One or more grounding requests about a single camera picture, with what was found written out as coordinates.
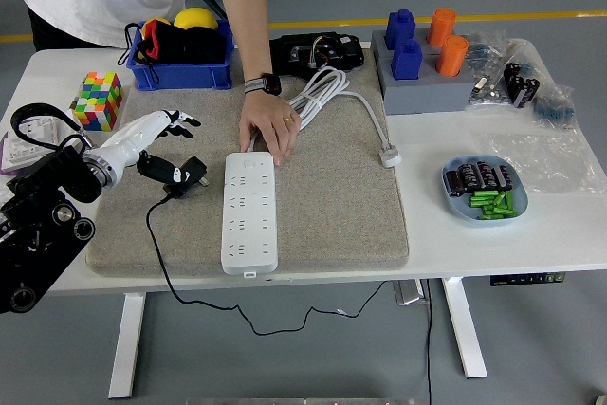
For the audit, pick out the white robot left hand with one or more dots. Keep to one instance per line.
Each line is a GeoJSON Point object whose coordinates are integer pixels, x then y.
{"type": "Point", "coordinates": [128, 139]}

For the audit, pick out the green battery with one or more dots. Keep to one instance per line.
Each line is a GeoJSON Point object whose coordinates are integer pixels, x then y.
{"type": "Point", "coordinates": [495, 209]}
{"type": "Point", "coordinates": [481, 202]}
{"type": "Point", "coordinates": [495, 216]}
{"type": "Point", "coordinates": [509, 201]}
{"type": "Point", "coordinates": [483, 196]}

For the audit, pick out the black wrist watch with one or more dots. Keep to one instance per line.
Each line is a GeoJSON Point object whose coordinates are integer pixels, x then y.
{"type": "Point", "coordinates": [270, 84]}

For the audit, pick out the white power strip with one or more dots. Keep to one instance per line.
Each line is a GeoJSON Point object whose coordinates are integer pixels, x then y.
{"type": "Point", "coordinates": [251, 234]}

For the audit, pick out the black electronic device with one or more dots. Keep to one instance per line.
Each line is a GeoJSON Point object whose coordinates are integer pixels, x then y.
{"type": "Point", "coordinates": [294, 56]}

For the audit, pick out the white table leg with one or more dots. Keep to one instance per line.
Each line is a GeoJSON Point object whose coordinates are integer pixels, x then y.
{"type": "Point", "coordinates": [125, 348]}
{"type": "Point", "coordinates": [465, 329]}

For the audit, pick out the light blue dish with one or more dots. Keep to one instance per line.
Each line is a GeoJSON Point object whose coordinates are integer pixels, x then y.
{"type": "Point", "coordinates": [457, 208]}

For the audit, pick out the purple plate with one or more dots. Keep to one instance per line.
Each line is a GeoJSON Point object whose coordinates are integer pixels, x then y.
{"type": "Point", "coordinates": [7, 163]}

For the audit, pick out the person's left hand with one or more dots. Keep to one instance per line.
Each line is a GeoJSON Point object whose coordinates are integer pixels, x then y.
{"type": "Point", "coordinates": [268, 115]}

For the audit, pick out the colourful puzzle cube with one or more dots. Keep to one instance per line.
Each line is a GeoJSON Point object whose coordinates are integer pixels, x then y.
{"type": "Point", "coordinates": [97, 101]}

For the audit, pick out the clear bag of blue parts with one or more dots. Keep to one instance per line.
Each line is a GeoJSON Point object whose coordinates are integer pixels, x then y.
{"type": "Point", "coordinates": [555, 108]}

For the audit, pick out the orange cylinder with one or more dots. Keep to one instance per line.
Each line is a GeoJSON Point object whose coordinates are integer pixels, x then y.
{"type": "Point", "coordinates": [441, 25]}
{"type": "Point", "coordinates": [451, 56]}

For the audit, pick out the black plug adapter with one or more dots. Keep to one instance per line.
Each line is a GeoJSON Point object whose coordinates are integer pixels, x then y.
{"type": "Point", "coordinates": [195, 167]}

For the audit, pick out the person's left forearm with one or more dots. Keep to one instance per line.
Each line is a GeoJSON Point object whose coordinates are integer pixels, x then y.
{"type": "Point", "coordinates": [246, 21]}

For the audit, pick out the grey round object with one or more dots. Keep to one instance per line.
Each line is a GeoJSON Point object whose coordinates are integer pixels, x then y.
{"type": "Point", "coordinates": [602, 400]}

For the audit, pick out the blue plastic bin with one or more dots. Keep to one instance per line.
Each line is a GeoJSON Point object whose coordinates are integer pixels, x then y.
{"type": "Point", "coordinates": [180, 77]}

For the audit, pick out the empty clear plastic bag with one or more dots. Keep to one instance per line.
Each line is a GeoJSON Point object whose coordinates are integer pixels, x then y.
{"type": "Point", "coordinates": [545, 163]}

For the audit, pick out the black table control panel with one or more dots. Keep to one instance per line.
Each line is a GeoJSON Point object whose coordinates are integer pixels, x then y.
{"type": "Point", "coordinates": [526, 279]}

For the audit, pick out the clear bag of black capacitors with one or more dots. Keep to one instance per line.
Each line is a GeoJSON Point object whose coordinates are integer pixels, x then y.
{"type": "Point", "coordinates": [521, 85]}

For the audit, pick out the black pouch with red lining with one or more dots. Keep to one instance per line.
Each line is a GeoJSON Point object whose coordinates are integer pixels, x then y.
{"type": "Point", "coordinates": [189, 47]}

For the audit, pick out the blue block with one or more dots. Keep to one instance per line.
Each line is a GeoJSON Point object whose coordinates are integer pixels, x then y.
{"type": "Point", "coordinates": [399, 28]}
{"type": "Point", "coordinates": [406, 61]}

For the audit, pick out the grey-brown mat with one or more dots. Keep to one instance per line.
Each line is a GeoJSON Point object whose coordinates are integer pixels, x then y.
{"type": "Point", "coordinates": [332, 210]}

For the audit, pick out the small yellow ball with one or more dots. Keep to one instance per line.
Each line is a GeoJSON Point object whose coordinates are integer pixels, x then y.
{"type": "Point", "coordinates": [156, 23]}

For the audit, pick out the white power strip plug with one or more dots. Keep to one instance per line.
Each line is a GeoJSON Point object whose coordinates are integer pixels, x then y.
{"type": "Point", "coordinates": [390, 157]}

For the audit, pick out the black capacitor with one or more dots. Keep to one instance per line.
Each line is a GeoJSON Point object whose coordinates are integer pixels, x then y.
{"type": "Point", "coordinates": [456, 183]}
{"type": "Point", "coordinates": [484, 172]}
{"type": "Point", "coordinates": [468, 174]}
{"type": "Point", "coordinates": [502, 177]}

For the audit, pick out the grey block holder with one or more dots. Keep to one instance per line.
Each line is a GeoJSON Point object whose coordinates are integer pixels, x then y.
{"type": "Point", "coordinates": [427, 94]}

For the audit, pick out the large yellow ball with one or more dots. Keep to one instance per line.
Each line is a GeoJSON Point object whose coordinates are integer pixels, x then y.
{"type": "Point", "coordinates": [195, 17]}

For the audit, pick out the metal box under table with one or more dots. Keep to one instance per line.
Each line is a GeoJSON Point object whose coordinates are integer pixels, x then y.
{"type": "Point", "coordinates": [408, 292]}

